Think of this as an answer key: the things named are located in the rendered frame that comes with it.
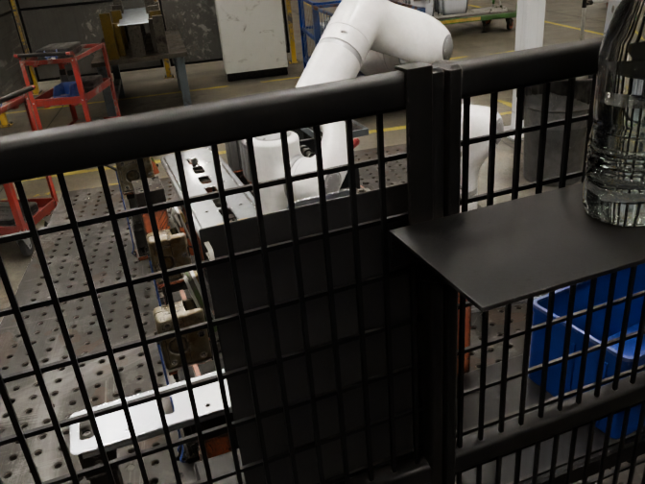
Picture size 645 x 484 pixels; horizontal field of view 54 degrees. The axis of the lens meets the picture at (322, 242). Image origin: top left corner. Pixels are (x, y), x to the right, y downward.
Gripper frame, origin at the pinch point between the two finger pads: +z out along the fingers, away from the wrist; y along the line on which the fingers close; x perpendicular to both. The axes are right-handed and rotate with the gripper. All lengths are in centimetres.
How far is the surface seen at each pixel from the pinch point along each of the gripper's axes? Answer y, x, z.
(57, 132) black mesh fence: 29, 56, -51
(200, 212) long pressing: 6, -59, 4
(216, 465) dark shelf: 22.3, 34.2, 0.4
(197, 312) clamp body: 17.4, -3.2, -0.4
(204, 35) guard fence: -139, -796, 56
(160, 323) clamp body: 24.1, -3.1, -0.2
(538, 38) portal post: -306, -315, 28
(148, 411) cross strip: 29.4, 15.4, 3.4
